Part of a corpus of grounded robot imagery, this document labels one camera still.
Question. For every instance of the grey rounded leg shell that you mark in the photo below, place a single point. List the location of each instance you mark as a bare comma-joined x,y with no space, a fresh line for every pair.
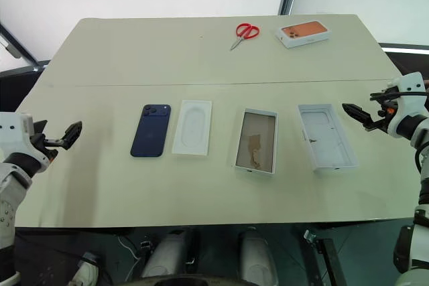
167,256
258,256

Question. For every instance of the dark blue smartphone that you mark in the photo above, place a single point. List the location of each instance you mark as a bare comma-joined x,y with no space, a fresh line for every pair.
151,132

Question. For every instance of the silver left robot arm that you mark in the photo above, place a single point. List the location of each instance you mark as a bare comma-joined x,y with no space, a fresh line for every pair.
20,164

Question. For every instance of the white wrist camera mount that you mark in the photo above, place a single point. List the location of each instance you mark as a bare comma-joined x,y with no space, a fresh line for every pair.
410,103
13,138

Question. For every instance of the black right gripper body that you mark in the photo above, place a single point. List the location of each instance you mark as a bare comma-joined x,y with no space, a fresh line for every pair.
388,115

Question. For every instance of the black metal frame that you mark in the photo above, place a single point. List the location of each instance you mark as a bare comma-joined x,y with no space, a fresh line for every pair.
326,259

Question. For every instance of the white phone box lid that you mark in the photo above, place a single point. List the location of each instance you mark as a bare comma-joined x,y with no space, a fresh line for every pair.
326,138

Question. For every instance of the dark slanted frame bar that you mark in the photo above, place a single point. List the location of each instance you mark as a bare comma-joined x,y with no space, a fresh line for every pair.
16,45

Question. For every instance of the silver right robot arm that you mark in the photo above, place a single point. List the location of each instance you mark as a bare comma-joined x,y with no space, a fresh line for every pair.
402,127

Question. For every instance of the black side furniture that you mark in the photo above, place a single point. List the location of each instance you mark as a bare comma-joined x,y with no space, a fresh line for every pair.
20,85

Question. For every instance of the white sneaker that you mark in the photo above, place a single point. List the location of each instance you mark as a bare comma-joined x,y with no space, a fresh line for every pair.
85,274

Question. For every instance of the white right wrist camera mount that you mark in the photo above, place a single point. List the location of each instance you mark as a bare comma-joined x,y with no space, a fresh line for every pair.
410,103

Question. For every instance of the orange phone printed box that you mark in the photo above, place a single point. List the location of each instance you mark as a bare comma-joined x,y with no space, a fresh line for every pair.
303,35

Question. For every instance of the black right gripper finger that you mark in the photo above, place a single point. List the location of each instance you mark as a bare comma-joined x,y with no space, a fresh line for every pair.
383,95
358,113

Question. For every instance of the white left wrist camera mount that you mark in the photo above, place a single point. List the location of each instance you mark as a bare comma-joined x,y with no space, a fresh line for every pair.
13,138

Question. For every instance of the white moulded tray insert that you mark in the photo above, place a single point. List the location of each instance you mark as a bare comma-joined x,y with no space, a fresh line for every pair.
192,128

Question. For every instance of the white phone box base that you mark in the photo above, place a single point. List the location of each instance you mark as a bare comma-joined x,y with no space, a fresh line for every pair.
256,138

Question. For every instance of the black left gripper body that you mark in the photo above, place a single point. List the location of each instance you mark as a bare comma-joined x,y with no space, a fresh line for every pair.
45,147

